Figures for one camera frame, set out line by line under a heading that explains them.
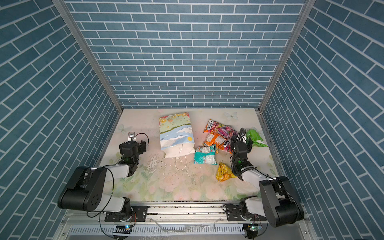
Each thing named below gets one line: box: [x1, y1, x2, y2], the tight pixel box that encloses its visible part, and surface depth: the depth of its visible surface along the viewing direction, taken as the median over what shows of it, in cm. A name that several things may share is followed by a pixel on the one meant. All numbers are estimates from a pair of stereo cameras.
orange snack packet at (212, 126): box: [203, 118, 224, 134], surface depth 107 cm
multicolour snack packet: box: [219, 134, 233, 154], surface depth 98 cm
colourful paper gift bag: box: [159, 112, 196, 159], surface depth 95 cm
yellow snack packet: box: [216, 161, 237, 183], surface depth 84 cm
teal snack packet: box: [193, 144, 218, 166], surface depth 93 cm
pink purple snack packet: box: [217, 125, 239, 139], surface depth 102 cm
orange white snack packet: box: [202, 132, 227, 149], surface depth 100 cm
